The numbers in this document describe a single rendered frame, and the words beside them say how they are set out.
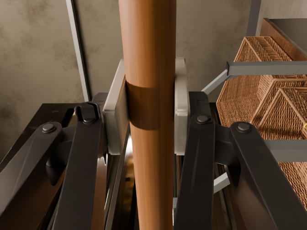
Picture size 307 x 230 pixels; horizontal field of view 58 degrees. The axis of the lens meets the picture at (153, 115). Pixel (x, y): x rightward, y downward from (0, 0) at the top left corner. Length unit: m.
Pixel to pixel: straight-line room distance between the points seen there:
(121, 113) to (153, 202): 0.09
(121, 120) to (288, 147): 0.62
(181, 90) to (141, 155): 0.06
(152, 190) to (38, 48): 4.24
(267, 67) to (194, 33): 2.88
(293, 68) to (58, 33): 3.49
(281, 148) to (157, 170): 0.56
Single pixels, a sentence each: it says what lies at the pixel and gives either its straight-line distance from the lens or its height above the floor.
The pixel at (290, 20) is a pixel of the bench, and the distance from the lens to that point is 1.99.
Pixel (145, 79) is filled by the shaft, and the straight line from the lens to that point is 0.15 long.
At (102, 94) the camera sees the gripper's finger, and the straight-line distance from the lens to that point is 0.17.
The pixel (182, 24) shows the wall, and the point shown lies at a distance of 3.92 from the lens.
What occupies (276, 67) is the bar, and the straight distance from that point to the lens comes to 1.16.
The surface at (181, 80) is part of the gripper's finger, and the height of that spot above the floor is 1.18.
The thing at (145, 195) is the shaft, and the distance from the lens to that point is 0.22.
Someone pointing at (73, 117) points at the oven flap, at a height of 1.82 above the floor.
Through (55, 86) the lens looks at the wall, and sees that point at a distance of 4.58.
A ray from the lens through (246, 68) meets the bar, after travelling 1.13.
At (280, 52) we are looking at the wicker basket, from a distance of 1.59.
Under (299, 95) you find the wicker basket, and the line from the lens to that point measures 1.21.
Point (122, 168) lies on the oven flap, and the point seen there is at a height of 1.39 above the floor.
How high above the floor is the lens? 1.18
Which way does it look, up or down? 3 degrees up
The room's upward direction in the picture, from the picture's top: 90 degrees counter-clockwise
